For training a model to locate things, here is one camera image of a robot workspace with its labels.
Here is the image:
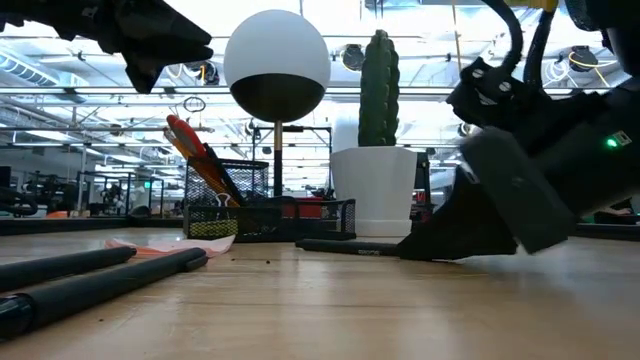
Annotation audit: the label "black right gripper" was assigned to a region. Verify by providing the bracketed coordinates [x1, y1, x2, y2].
[445, 55, 640, 256]

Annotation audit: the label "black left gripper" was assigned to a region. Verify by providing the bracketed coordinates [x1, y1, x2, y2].
[29, 0, 214, 96]

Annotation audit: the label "red handled scissors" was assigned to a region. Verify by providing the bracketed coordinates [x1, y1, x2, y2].
[164, 113, 236, 206]

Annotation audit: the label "black ballpoint pen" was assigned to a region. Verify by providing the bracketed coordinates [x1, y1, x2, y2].
[0, 245, 138, 294]
[294, 238, 401, 258]
[202, 143, 247, 207]
[0, 248, 209, 342]

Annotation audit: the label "orange pencil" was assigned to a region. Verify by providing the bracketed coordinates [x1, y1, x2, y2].
[162, 127, 241, 209]

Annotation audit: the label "yellow green eraser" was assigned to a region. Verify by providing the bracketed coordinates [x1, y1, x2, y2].
[188, 219, 239, 239]

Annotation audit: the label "pink sticky note pad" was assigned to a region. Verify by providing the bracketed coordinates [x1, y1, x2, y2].
[103, 233, 236, 260]

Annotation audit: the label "black mesh desk organizer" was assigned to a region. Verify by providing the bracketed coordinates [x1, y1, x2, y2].
[182, 158, 357, 245]

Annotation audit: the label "white hexagonal plant pot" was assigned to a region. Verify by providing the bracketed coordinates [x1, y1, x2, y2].
[329, 145, 419, 238]

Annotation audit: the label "white globe table lamp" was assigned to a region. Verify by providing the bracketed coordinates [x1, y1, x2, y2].
[222, 8, 332, 199]

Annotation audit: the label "green columnar cactus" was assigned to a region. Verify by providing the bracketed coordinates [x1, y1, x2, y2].
[357, 28, 401, 148]

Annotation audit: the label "black ceiling cable reel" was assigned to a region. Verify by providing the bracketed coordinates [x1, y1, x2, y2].
[568, 44, 600, 74]
[343, 43, 367, 72]

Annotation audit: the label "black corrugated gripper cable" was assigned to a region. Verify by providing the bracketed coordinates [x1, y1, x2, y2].
[522, 7, 558, 87]
[480, 0, 525, 76]

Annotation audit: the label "yellow cable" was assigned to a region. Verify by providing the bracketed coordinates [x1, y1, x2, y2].
[451, 0, 464, 76]

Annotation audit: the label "yellow cable tag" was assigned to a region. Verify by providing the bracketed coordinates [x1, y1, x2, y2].
[503, 0, 560, 12]

